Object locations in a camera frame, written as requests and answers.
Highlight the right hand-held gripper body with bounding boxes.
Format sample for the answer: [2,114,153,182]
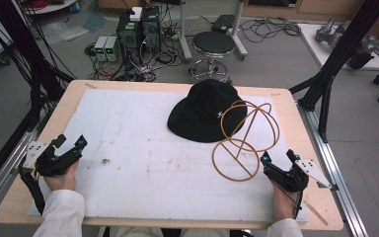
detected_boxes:
[263,159,340,194]

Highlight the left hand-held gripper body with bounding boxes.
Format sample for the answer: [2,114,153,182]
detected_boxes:
[23,141,83,178]

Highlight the tan wire hat stand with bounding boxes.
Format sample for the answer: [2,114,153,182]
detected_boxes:
[211,100,281,183]

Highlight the black bucket hat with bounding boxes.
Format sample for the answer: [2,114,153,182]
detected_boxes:
[166,78,249,144]

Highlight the person's left hand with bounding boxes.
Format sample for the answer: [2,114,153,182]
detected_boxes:
[42,160,80,193]

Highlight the person's right hand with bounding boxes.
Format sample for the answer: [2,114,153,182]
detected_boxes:
[270,181,300,222]

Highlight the thin wooden stick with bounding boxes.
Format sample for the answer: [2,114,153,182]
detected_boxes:
[303,199,330,227]

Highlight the white foam mat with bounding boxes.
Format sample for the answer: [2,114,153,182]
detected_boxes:
[27,88,310,224]

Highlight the grey power supply unit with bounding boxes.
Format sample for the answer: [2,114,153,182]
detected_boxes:
[105,36,121,62]
[94,36,109,62]

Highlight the clear plastic bag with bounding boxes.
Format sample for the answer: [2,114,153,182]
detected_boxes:
[41,20,91,44]

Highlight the white platform board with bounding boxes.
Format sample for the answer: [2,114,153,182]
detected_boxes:
[296,22,379,72]

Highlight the black computer tower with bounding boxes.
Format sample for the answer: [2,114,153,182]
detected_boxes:
[140,5,163,54]
[115,12,143,65]

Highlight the black round stool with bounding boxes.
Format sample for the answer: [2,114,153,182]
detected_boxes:
[188,31,237,84]

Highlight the white table leg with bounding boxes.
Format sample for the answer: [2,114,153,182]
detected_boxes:
[231,0,250,62]
[177,0,193,62]

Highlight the white round table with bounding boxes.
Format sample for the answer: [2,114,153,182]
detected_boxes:
[22,0,81,16]

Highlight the white box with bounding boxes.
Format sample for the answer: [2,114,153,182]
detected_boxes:
[129,6,144,23]

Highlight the black flat device box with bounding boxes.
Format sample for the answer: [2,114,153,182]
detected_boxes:
[210,14,237,35]

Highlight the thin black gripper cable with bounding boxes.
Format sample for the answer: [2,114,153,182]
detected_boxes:
[293,190,304,220]

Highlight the black sleeved gripper cable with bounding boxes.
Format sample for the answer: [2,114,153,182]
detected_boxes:
[19,166,47,215]

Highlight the aluminium rail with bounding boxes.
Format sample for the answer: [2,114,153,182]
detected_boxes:
[296,101,370,237]
[0,108,57,225]

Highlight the black metal frame stand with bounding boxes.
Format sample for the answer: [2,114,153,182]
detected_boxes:
[288,0,379,144]
[0,0,77,132]

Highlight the tangle of cables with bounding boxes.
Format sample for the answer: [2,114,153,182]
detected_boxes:
[84,41,186,83]

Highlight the loose black floor cables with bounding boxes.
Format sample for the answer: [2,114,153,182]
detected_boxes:
[239,15,303,44]

